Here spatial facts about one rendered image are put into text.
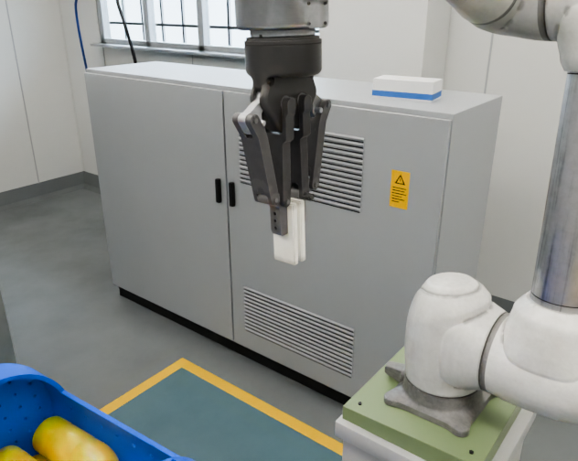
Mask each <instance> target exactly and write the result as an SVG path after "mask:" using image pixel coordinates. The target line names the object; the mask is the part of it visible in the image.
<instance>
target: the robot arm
mask: <svg viewBox="0 0 578 461"><path fill-rule="evenodd" d="M445 1H446V2H447V3H448V4H449V5H450V6H451V7H453V8H454V9H455V11H456V12H457V13H458V14H459V15H460V16H461V17H462V18H463V19H465V20H467V21H468V22H470V23H471V24H472V25H474V26H475V27H477V28H479V29H482V30H485V31H487V32H490V33H493V34H497V35H501V36H509V37H515V38H525V39H531V40H539V41H554V42H557V45H558V50H559V54H560V63H561V64H562V68H563V70H564V71H567V77H566V82H565V88H564V94H563V99H562V109H561V115H560V121H559V126H558V132H557V137H556V143H555V148H554V154H553V159H552V165H551V175H550V181H549V186H548V192H547V198H546V203H545V209H544V214H543V220H542V225H541V235H540V241H539V248H538V253H537V259H536V264H535V270H534V275H533V281H532V287H531V290H530V291H528V292H527V293H526V294H525V295H523V296H521V297H520V298H519V299H518V300H517V301H516V302H515V303H514V306H513V308H512V310H511V312H510V313H508V312H507V311H505V310H504V309H502V308H501V307H500V306H498V305H496V304H495V303H494V302H492V301H491V294H490V292H489V291H488V290H487V289H486V288H485V286H483V285H482V284H481V283H480V282H479V281H477V280H476V279H474V278H472V277H471V276H469V275H466V274H463V273H438V274H435V275H433V276H431V277H429V278H428V279H427V280H426V282H425V283H424V284H423V285H422V287H421V288H420V289H419V290H418V291H417V293H416V294H415V296H414V298H413V300H412V304H411V306H410V309H409V313H408V316H407V323H406V331H405V344H404V357H405V364H403V363H399V362H394V361H389V362H388V363H386V367H385V373H386V374H388V375H389V376H391V377H392V378H393V379H395V380H396V381H398V382H399V384H398V385H397V386H396V387H395V388H393V389H392V390H390V391H387V392H386V393H385V394H384V402H385V404H387V405H389V406H392V407H397V408H400V409H403V410H404V411H406V412H408V413H412V414H414V415H416V416H419V417H421V418H423V419H424V420H426V421H429V422H431V423H434V424H437V425H439V426H441V427H443V428H444V429H446V430H448V431H449V432H451V433H452V434H454V435H455V436H457V437H467V436H468V435H469V431H470V427H471V425H472V424H473V422H474V421H475V420H476V418H477V417H478V415H479V414H481V412H482V411H483V410H484V408H485V407H486V405H487V404H488V403H489V401H490V400H492V399H494V398H495V397H498V398H500V399H501V400H503V401H506V402H509V403H511V404H513V405H516V406H518V407H520V408H522V409H525V410H527V411H530V412H533V413H536V414H539V415H542V416H545V417H548V418H551V419H553V420H557V421H561V422H566V423H576V424H578V0H445ZM234 5H235V19H236V27H237V28H238V29H239V30H250V36H249V37H248V38H246V40H245V41H244V50H245V68H246V73H247V74H248V75H249V76H251V78H252V92H251V96H250V100H251V104H250V105H249V106H248V107H247V109H246V110H245V111H244V112H243V113H234V114H233V116H232V121H233V124H234V125H235V127H236V129H237V131H238V132H239V134H240V136H241V142H242V146H243V151H244V154H245V159H246V163H247V167H248V172H249V176H250V181H251V184H252V192H253V196H254V199H255V201H256V202H261V203H264V204H268V205H269V206H270V214H271V231H272V233H273V245H274V259H275V260H278V261H281V262H284V263H289V264H291V265H296V264H298V261H300V262H302V261H304V260H305V222H306V214H305V201H306V200H308V201H312V200H313V199H314V197H315V194H312V193H309V192H310V191H311V190H312V189H313V190H316V189H317V188H318V186H319V178H320V170H321V163H322V154H323V147H324V139H325V130H326V120H327V117H328V115H329V112H330V109H331V101H330V100H329V99H321V98H320V97H319V96H318V95H317V94H316V85H315V82H314V75H316V74H318V73H320V71H321V70H322V38H319V35H316V28H324V27H327V26H328V23H329V0H234ZM308 176H310V178H309V177H308Z"/></svg>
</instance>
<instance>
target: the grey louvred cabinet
mask: <svg viewBox="0 0 578 461"><path fill-rule="evenodd" d="M84 77H85V84H86V91H87V97H88V104H89V111H90V118H91V129H92V137H93V143H94V150H95V156H96V164H97V170H98V177H99V183H100V191H101V197H102V209H103V217H104V223H105V229H106V236H107V243H108V250H109V256H110V263H111V270H112V282H113V283H114V284H115V285H117V286H119V290H120V295H121V296H123V297H125V298H127V299H129V300H131V301H133V302H135V303H137V304H138V305H141V306H144V307H146V308H148V309H150V310H152V311H154V312H156V313H157V314H159V315H161V316H164V317H166V318H168V319H170V320H172V321H174V322H176V323H178V324H179V325H181V326H183V327H186V328H189V329H191V330H193V331H195V332H197V333H199V334H200V335H202V336H204V337H206V338H209V339H211V340H213V341H215V342H217V343H219V344H221V345H222V346H224V347H226V348H229V349H231V350H233V351H235V352H238V353H240V354H242V355H243V356H245V357H247V358H249V359H252V360H254V361H256V362H258V363H260V364H262V365H263V366H265V367H267V368H269V369H271V370H274V371H276V372H278V373H280V374H282V375H284V376H286V377H288V378H290V379H292V380H294V381H297V382H299V383H301V384H303V385H305V386H306V387H308V388H310V389H312V390H314V391H317V392H319V393H321V394H323V395H325V396H326V397H328V398H330V399H332V400H335V401H337V402H340V403H342V404H345V403H346V402H348V401H349V400H350V399H351V398H352V397H353V396H354V395H355V394H356V393H357V392H358V391H359V390H360V389H361V388H362V387H363V386H364V385H365V384H366V383H367V382H368V381H369V380H370V379H371V378H372V377H373V376H374V375H375V374H376V373H377V372H378V371H379V370H380V369H381V368H382V367H383V366H384V365H385V364H386V363H387V362H388V361H390V360H391V359H392V358H393V357H394V356H395V355H396V354H397V353H398V352H399V351H400V350H401V349H402V348H403V347H404V344H405V331H406V323H407V316H408V313H409V309H410V306H411V304H412V300H413V298H414V296H415V294H416V293H417V291H418V290H419V289H420V288H421V287H422V285H423V284H424V283H425V282H426V280H427V279H428V278H429V277H431V276H433V275H435V274H438V273H463V274H466V275H469V276H471V277H472V278H474V279H476V273H477V267H478V260H479V254H480V247H481V241H482V235H483V229H484V222H485V216H486V209H487V198H488V191H489V185H490V178H491V172H492V166H493V160H494V154H495V147H496V141H497V134H498V122H499V116H500V110H501V103H502V97H503V96H502V95H494V94H485V93H475V92H466V91H449V90H442V95H441V99H439V100H437V101H435V102H411V101H401V100H390V99H380V98H372V88H373V82H365V81H355V80H338V79H329V78H318V77H314V82H315V85H316V94H317V95H318V96H319V97H320V98H321V99H329V100H330V101H331V109H330V112H329V115H328V117H327V120H326V130H325V139H324V147H323V154H322V163H321V170H320V178H319V186H318V188H317V189H316V190H313V189H312V190H311V191H310V192H309V193H312V194H315V197H314V199H313V200H312V201H308V200H306V201H305V214H306V222H305V260H304V261H302V262H300V261H298V264H296V265H291V264H289V263H284V262H281V261H278V260H275V259H274V245H273V233H272V231H271V214H270V206H269V205H268V204H264V203H261V202H256V201H255V199H254V196H253V192H252V184H251V181H250V176H249V172H248V167H247V163H246V159H245V154H244V151H243V146H242V142H241V136H240V134H239V132H238V131H237V129H236V127H235V125H234V124H233V121H232V116H233V114H234V113H243V112H244V111H245V110H246V109H247V107H248V106H249V105H250V104H251V100H250V96H251V92H252V78H251V76H249V75H248V74H247V73H246V70H236V69H226V68H217V67H208V66H199V65H189V64H180V63H171V62H162V61H151V62H142V63H134V64H124V65H116V66H107V67H99V68H90V69H86V72H84Z"/></svg>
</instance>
